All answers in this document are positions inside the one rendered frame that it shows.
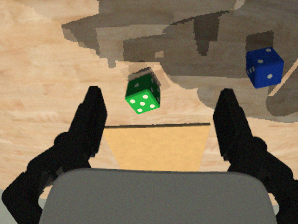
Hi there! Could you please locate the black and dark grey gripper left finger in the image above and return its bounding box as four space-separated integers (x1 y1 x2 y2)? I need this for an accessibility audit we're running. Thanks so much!
2 86 107 224

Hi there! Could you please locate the tan flat mat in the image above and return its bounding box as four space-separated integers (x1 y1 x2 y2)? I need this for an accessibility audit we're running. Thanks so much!
103 123 210 171

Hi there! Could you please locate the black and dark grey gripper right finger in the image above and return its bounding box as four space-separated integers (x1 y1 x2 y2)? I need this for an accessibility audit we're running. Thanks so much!
213 88 298 224

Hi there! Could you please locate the green die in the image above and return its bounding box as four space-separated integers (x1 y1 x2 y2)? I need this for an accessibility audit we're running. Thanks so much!
125 74 160 114

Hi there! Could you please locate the dark blue die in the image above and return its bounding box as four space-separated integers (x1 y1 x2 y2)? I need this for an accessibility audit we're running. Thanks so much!
246 47 284 89

